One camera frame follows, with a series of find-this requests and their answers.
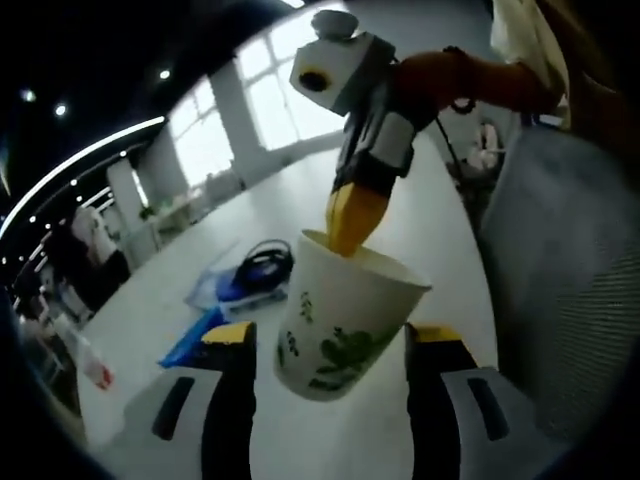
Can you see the white paper cup green print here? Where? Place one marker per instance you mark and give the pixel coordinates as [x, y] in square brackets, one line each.
[345, 320]

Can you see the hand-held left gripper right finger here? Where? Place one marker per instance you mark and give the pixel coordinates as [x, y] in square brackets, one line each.
[440, 415]

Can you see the potted green plant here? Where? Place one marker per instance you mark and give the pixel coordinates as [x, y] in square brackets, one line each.
[147, 212]

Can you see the person's cream shirt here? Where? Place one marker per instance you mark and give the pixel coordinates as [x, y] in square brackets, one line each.
[530, 40]

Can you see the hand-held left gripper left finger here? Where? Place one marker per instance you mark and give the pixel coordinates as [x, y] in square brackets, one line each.
[225, 410]

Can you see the person's right hand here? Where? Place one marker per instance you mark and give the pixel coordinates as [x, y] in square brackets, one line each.
[430, 82]

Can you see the white table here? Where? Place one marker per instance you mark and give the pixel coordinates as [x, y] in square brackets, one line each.
[325, 445]

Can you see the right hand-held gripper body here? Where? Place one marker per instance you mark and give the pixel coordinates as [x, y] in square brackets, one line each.
[340, 70]

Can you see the blue tissue pack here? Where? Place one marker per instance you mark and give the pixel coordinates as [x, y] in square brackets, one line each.
[192, 347]

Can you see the curved ceiling light strip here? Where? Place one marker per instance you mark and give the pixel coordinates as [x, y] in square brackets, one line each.
[75, 160]

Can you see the clear water bottle red label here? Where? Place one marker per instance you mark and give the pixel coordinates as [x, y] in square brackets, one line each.
[87, 357]

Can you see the grey mesh chair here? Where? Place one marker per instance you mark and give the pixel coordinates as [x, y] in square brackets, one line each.
[560, 300]

